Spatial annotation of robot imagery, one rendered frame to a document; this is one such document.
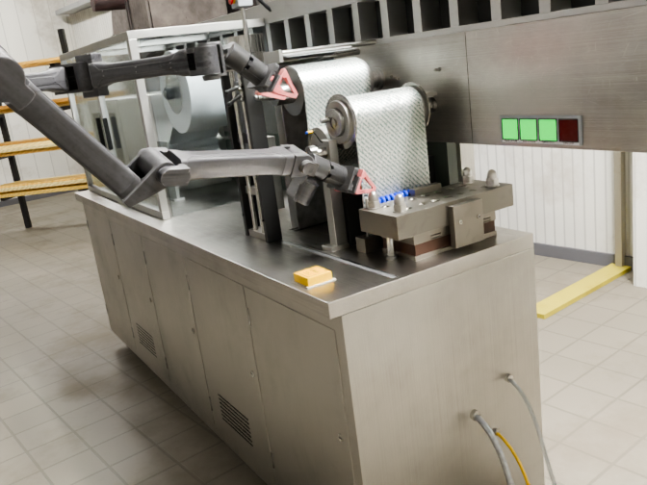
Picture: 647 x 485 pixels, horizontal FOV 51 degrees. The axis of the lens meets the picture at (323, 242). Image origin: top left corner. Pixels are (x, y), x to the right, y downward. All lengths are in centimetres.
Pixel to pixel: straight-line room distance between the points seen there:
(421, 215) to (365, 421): 52
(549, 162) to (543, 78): 275
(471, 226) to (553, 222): 279
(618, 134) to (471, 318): 57
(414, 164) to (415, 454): 78
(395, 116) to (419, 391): 73
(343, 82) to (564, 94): 67
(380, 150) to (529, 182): 282
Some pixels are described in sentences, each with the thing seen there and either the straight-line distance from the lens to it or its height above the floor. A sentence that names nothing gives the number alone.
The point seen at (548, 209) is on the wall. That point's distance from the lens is 455.
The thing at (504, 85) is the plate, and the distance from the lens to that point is 183.
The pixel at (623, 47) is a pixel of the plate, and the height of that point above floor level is 136.
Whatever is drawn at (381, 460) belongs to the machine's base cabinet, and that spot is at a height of 46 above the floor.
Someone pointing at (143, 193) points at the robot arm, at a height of 120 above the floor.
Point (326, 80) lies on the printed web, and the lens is 203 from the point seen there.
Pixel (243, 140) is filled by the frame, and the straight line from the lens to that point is 211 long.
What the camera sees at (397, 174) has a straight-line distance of 188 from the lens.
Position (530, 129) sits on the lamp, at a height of 119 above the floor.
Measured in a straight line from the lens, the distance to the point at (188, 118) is 269.
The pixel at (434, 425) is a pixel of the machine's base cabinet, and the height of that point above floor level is 48.
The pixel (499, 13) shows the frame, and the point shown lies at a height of 147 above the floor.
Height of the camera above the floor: 142
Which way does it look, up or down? 15 degrees down
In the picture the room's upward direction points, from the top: 7 degrees counter-clockwise
